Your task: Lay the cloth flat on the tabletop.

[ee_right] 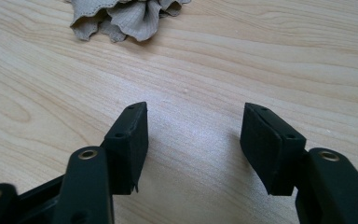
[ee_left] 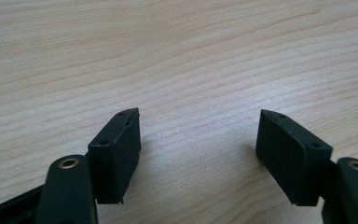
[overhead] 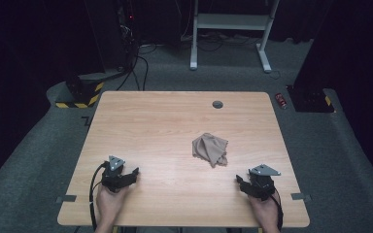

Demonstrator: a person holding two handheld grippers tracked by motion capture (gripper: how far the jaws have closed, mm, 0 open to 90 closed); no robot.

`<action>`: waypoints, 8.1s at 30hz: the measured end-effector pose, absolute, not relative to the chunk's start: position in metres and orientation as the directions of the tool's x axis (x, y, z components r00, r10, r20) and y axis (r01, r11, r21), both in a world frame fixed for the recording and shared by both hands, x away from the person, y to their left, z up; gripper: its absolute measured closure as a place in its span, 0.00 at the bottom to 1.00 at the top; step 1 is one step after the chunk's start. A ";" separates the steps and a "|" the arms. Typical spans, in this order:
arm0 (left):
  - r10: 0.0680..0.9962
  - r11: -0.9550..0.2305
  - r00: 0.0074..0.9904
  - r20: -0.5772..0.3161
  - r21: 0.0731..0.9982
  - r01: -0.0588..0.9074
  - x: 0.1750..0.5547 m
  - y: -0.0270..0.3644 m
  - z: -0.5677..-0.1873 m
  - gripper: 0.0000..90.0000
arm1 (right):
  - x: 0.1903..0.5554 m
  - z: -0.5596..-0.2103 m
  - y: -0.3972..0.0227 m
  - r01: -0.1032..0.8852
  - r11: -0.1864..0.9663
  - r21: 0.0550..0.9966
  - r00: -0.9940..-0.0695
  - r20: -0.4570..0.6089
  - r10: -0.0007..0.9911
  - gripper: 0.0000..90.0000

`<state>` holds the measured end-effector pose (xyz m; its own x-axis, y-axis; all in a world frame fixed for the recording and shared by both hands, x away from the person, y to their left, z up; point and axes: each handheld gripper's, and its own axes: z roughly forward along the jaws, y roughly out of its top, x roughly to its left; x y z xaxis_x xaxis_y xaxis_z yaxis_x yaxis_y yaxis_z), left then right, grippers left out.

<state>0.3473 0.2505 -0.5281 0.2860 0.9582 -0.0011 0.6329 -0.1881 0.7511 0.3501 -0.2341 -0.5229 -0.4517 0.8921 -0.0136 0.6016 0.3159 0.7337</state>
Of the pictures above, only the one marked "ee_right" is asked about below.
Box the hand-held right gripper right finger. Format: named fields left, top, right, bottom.
left=240, top=102, right=308, bottom=197

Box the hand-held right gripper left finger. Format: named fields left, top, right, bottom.
left=101, top=101, right=149, bottom=196

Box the grey-beige cloth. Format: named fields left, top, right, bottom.
left=64, top=0, right=192, bottom=43

